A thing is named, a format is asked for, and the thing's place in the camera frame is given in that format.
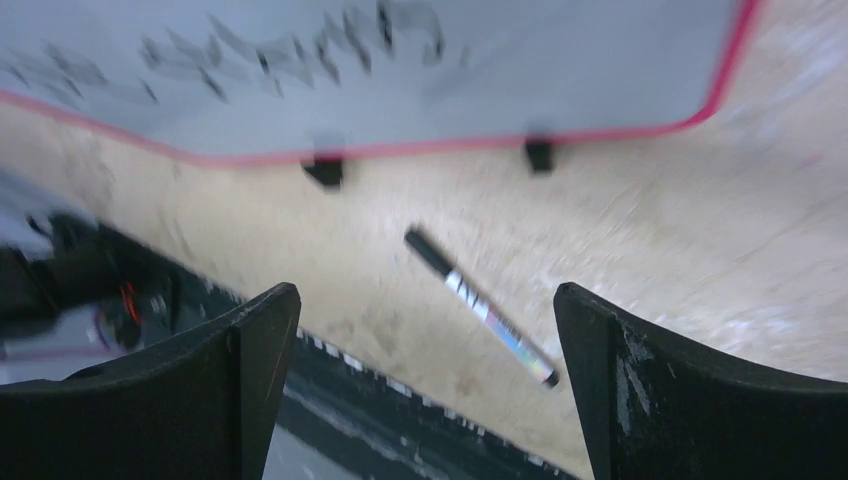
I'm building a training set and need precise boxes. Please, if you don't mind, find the red-framed whiteboard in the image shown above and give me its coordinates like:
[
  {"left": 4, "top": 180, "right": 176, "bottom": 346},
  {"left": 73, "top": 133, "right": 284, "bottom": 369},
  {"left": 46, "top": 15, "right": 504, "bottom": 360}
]
[{"left": 1, "top": 1, "right": 759, "bottom": 165}]

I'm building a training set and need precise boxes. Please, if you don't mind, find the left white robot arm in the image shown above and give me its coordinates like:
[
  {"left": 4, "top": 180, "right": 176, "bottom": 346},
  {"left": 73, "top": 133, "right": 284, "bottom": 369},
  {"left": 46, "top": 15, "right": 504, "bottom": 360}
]
[{"left": 1, "top": 172, "right": 181, "bottom": 351}]

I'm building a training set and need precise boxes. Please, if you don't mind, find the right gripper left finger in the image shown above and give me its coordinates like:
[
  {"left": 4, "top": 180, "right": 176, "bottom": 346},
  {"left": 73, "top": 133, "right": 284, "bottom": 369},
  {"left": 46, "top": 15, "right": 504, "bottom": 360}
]
[{"left": 1, "top": 283, "right": 301, "bottom": 479}]

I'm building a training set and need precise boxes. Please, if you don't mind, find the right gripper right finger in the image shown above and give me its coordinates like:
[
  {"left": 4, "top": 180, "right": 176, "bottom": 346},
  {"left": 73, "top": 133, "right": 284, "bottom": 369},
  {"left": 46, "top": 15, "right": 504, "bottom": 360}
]
[{"left": 553, "top": 282, "right": 847, "bottom": 479}]

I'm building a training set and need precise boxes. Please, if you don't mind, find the black whiteboard stand foot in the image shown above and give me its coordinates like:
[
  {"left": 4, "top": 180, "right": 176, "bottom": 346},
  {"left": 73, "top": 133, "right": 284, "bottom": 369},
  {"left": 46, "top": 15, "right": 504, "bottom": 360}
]
[{"left": 300, "top": 155, "right": 344, "bottom": 190}]

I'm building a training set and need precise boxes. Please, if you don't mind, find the black whiteboard marker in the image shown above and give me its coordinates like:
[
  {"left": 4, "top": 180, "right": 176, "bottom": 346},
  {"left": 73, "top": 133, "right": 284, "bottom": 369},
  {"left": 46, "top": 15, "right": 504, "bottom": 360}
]
[{"left": 404, "top": 226, "right": 560, "bottom": 388}]

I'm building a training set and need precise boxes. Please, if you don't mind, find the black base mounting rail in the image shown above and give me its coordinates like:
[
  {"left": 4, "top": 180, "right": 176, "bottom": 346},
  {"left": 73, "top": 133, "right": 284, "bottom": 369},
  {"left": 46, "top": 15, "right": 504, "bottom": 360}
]
[{"left": 165, "top": 264, "right": 584, "bottom": 480}]

